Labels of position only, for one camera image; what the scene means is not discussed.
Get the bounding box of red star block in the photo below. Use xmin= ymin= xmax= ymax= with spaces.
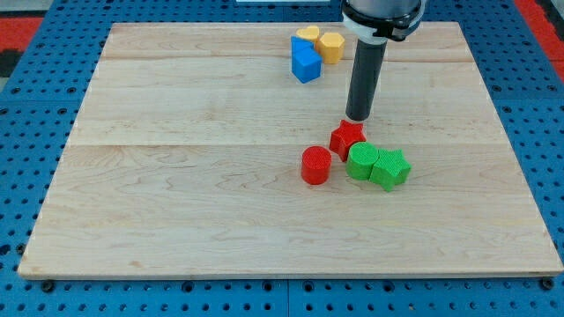
xmin=329 ymin=120 xmax=366 ymax=162

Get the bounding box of green star block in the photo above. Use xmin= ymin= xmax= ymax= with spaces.
xmin=368 ymin=149 xmax=412 ymax=192

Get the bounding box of red cylinder block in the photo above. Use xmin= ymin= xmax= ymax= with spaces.
xmin=301 ymin=146 xmax=332 ymax=185

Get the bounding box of green cylinder block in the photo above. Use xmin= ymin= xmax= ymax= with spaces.
xmin=345 ymin=142 xmax=379 ymax=181

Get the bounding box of wooden board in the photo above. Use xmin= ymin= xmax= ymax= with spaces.
xmin=19 ymin=22 xmax=563 ymax=280

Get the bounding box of blue cube block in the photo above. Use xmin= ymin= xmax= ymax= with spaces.
xmin=292 ymin=48 xmax=323 ymax=84

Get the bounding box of yellow hexagon block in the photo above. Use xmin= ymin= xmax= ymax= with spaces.
xmin=318 ymin=33 xmax=345 ymax=64

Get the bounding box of yellow heart block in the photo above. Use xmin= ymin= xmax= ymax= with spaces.
xmin=295 ymin=25 xmax=320 ymax=45

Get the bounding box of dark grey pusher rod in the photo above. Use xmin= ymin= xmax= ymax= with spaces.
xmin=345 ymin=40 xmax=387 ymax=122

